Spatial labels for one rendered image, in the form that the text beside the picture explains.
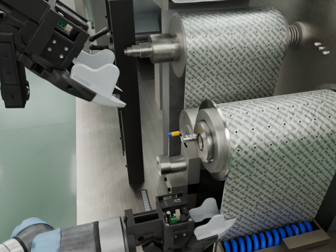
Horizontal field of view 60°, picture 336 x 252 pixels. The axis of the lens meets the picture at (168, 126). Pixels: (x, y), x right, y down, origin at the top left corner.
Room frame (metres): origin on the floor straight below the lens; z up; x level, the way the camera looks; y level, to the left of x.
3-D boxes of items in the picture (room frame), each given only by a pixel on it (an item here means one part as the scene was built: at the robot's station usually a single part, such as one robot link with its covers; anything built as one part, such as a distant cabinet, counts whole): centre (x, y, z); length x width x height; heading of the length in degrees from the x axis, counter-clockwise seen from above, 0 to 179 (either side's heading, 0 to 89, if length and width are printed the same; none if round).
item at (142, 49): (0.64, 0.07, 1.33); 0.06 x 0.03 x 0.03; 105
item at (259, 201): (0.39, -0.21, 1.12); 0.23 x 0.01 x 0.18; 105
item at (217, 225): (0.34, -0.09, 1.11); 0.09 x 0.03 x 0.06; 104
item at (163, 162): (0.43, 0.01, 1.18); 0.04 x 0.02 x 0.04; 15
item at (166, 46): (0.65, 0.01, 1.33); 0.06 x 0.06 x 0.06; 15
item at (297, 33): (0.73, -0.29, 1.33); 0.07 x 0.07 x 0.07; 15
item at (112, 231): (0.31, 0.09, 1.11); 0.08 x 0.05 x 0.08; 15
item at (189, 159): (0.44, -0.03, 1.05); 0.06 x 0.05 x 0.31; 105
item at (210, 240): (0.32, -0.05, 1.09); 0.09 x 0.05 x 0.02; 104
